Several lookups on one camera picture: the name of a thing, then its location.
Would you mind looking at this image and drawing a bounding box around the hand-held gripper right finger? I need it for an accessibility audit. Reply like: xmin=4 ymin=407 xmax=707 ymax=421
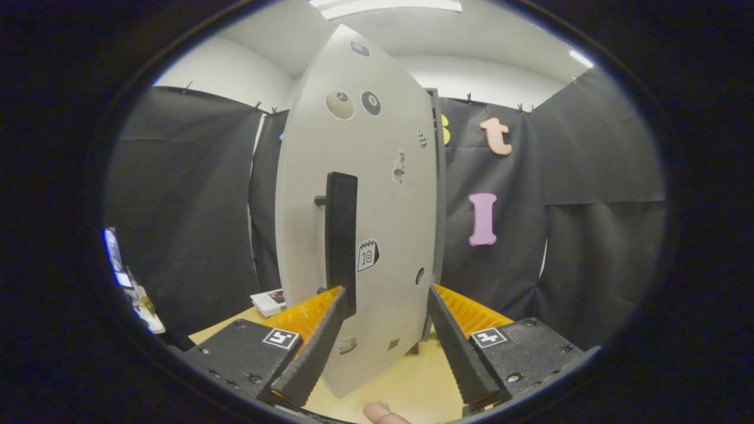
xmin=426 ymin=284 xmax=587 ymax=413

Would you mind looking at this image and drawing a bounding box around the white book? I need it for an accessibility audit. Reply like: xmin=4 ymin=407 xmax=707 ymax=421
xmin=250 ymin=289 xmax=287 ymax=319

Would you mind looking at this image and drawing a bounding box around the bright blue screen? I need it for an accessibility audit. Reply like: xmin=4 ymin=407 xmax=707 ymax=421
xmin=103 ymin=227 xmax=133 ymax=289

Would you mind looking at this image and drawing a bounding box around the black door handle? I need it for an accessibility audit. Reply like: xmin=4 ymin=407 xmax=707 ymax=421
xmin=314 ymin=171 xmax=359 ymax=319

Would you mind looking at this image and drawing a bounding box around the grey shoe cabinet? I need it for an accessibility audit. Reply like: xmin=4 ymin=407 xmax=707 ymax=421
xmin=406 ymin=87 xmax=448 ymax=357

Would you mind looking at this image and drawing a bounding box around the white clutter pile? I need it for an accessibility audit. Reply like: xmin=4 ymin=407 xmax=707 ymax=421
xmin=121 ymin=265 xmax=167 ymax=335

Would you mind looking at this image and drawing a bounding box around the long ceiling light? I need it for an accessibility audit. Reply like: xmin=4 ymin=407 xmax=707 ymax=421
xmin=309 ymin=0 xmax=463 ymax=21

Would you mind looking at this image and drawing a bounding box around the black backdrop cloth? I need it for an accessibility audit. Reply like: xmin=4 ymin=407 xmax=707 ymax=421
xmin=103 ymin=65 xmax=669 ymax=351

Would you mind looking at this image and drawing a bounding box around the light grey shoe cabinet door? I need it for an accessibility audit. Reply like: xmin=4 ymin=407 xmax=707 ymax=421
xmin=275 ymin=24 xmax=439 ymax=399

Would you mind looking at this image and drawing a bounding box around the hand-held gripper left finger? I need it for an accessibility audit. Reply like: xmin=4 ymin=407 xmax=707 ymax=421
xmin=180 ymin=286 xmax=349 ymax=410

